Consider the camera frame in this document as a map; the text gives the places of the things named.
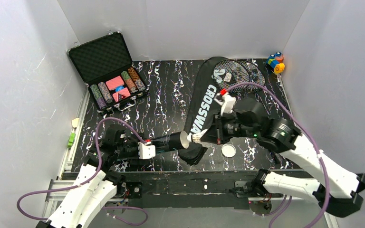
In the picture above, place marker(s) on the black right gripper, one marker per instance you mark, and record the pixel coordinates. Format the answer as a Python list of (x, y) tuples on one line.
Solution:
[(218, 130)]

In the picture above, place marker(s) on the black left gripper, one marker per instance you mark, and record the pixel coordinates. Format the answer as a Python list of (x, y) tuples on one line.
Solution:
[(135, 147)]

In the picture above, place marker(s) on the white feather shuttlecock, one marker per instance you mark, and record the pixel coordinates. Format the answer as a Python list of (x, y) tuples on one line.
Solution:
[(197, 138)]

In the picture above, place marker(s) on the black shuttlecock tube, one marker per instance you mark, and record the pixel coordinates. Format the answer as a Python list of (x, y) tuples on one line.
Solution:
[(171, 142)]

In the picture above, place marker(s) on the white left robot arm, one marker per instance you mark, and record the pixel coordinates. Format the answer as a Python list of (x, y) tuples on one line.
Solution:
[(96, 182)]

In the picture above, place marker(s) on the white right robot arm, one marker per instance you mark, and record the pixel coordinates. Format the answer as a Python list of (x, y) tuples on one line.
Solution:
[(332, 187)]

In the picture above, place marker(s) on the rear badminton racket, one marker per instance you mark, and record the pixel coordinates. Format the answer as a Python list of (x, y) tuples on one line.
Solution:
[(254, 73)]

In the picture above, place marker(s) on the white tube lid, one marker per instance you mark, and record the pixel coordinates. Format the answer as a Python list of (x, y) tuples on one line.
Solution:
[(228, 150)]

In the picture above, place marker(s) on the black Crossway racket bag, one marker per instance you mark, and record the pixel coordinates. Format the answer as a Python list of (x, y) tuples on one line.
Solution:
[(201, 105)]

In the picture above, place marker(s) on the blue dealer chip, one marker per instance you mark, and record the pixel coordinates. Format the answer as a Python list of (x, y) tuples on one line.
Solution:
[(119, 88)]

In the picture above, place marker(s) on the pink playing card deck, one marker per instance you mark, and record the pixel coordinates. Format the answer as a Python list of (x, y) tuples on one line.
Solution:
[(115, 82)]

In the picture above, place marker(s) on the colourful toy blocks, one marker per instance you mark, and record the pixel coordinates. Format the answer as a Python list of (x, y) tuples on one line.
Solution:
[(275, 61)]

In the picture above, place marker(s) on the black poker chip case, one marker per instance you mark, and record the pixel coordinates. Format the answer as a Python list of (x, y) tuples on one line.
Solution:
[(102, 59)]

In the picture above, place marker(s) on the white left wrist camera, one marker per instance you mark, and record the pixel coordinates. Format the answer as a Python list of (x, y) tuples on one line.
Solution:
[(146, 150)]

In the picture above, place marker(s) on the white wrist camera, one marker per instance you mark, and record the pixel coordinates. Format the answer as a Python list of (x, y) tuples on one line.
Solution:
[(146, 150), (226, 101)]

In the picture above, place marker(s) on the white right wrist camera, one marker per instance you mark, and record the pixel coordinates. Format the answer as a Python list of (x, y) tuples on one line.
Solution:
[(226, 101)]

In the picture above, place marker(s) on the green clip on rail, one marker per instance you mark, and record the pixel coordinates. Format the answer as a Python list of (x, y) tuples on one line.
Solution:
[(71, 140)]

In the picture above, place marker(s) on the beige block on rail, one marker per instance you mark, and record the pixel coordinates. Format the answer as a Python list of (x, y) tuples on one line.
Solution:
[(75, 122)]

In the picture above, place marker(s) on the black mounting base plate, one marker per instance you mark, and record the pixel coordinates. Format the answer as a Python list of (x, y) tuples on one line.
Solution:
[(188, 189)]

